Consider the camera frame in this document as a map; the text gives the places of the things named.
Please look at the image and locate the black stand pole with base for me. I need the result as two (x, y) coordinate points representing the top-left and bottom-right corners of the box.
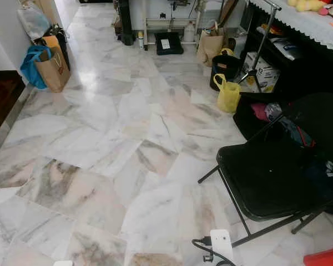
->
(116, 0), (134, 46)

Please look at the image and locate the pink cloth bundle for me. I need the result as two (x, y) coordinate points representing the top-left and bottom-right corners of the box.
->
(250, 103), (270, 122)

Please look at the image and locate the white cardboard box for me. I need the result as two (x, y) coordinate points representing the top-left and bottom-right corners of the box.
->
(241, 52), (281, 94)

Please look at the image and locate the yellow plush toy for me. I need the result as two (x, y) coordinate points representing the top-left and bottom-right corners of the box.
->
(287, 0), (329, 13)

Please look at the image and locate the blue and red umbrella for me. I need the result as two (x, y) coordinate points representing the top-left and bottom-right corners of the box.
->
(280, 116), (316, 149)

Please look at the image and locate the metal tripod stand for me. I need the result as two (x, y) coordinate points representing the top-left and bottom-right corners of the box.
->
(238, 0), (282, 93)

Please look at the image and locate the yellow plastic bag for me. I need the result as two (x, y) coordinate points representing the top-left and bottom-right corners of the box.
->
(213, 73), (242, 114)

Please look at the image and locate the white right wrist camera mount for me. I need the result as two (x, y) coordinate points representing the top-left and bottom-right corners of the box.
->
(210, 229), (235, 266)

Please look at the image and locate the crumpled brown paper bag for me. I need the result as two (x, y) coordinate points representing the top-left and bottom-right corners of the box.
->
(196, 28), (228, 68)

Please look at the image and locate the blue tote bag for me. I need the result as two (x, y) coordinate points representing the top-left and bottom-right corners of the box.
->
(21, 45), (52, 90)

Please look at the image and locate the brown paper bag with handles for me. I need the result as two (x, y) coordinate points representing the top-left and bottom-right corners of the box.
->
(34, 47), (71, 94)

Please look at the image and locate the black bucket with yellow handle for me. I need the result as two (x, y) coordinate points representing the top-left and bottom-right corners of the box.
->
(209, 48), (243, 92)

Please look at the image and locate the black fabric bag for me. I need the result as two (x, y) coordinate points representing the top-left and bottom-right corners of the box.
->
(233, 91), (296, 141)

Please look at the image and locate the red plastic stool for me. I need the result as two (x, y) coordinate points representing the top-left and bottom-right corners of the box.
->
(303, 244), (333, 266)

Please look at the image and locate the white lace tablecloth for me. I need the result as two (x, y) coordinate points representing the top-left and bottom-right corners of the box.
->
(248, 0), (333, 54)

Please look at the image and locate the clear plastic bottle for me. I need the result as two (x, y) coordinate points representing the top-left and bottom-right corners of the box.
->
(183, 22), (196, 44)

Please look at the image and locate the white plastic bag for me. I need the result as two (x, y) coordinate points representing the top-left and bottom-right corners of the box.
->
(17, 4), (51, 41)

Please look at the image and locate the black folding chair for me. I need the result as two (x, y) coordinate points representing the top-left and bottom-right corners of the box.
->
(198, 92), (333, 248)

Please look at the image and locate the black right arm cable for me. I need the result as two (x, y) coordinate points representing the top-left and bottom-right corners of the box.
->
(191, 237), (236, 266)

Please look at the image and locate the white metal rack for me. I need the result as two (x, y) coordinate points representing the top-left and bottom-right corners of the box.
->
(142, 0), (201, 51)

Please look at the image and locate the grey cloth bundle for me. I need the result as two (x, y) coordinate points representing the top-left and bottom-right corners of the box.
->
(265, 103), (283, 122)

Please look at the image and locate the black cushion with white label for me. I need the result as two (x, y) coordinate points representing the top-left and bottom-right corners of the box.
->
(154, 32), (184, 56)

